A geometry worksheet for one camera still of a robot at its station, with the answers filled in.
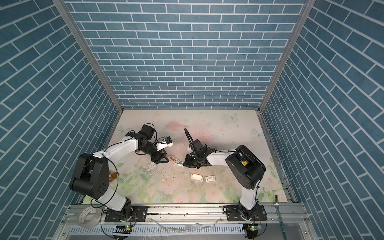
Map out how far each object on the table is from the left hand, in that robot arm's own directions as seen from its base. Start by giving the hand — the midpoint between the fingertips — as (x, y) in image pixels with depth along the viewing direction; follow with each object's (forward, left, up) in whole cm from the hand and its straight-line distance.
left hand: (166, 155), depth 87 cm
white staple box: (-12, -27, -5) cm, 30 cm away
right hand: (-2, -9, -5) cm, 11 cm away
